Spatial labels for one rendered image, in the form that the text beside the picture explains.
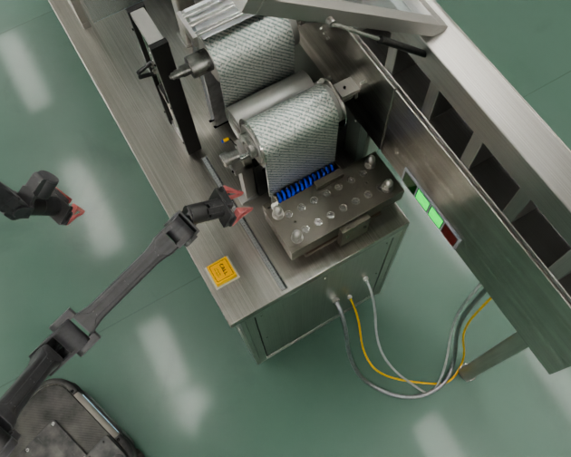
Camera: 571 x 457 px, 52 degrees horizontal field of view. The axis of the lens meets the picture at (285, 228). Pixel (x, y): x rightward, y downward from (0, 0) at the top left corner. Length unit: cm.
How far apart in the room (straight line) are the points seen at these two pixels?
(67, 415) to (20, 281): 79
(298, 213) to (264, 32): 53
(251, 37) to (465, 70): 62
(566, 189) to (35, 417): 212
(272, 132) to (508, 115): 62
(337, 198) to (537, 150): 74
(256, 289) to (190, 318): 98
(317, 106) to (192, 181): 58
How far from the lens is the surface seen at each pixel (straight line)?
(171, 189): 199
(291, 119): 159
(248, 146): 158
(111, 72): 230
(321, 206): 177
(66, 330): 156
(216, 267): 183
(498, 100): 126
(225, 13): 165
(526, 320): 155
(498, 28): 367
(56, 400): 260
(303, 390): 266
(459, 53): 130
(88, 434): 254
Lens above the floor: 264
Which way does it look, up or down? 67 degrees down
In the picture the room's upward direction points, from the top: 4 degrees counter-clockwise
